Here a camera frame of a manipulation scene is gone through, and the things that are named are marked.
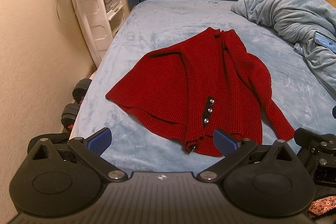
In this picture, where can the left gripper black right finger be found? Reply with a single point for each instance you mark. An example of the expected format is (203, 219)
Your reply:
(269, 181)

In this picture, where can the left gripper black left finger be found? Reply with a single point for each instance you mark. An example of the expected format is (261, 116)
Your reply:
(55, 180)

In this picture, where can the red knit cardigan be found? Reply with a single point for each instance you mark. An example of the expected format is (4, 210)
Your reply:
(186, 91)

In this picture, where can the floral patterned fabric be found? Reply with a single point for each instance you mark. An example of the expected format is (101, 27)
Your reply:
(321, 207)

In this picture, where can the black dumbbell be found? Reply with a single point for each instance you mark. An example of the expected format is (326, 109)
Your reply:
(71, 110)

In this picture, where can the smartphone on blanket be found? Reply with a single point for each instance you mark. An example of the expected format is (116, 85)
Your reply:
(325, 41)

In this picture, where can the crumpled grey-blue blanket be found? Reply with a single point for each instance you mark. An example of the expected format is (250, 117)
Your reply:
(296, 21)

